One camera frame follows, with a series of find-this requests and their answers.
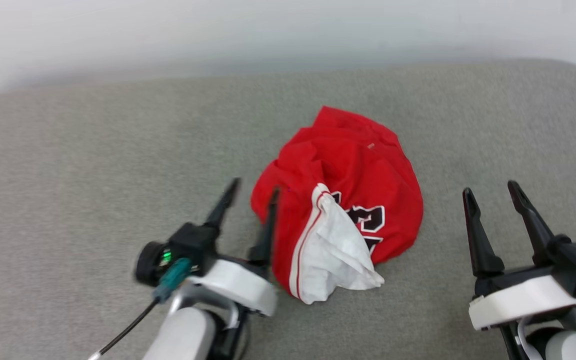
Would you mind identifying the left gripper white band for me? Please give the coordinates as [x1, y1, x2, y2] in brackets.
[188, 177, 282, 318]

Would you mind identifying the teal cable connector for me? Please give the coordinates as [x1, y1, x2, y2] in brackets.
[152, 257, 193, 304]

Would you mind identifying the red and white jersey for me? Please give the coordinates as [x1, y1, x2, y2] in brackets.
[250, 105, 424, 305]

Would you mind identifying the thin black cable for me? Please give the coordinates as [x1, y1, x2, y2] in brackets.
[87, 297, 161, 360]

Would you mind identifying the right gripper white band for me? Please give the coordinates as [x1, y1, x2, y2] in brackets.
[462, 180, 576, 332]

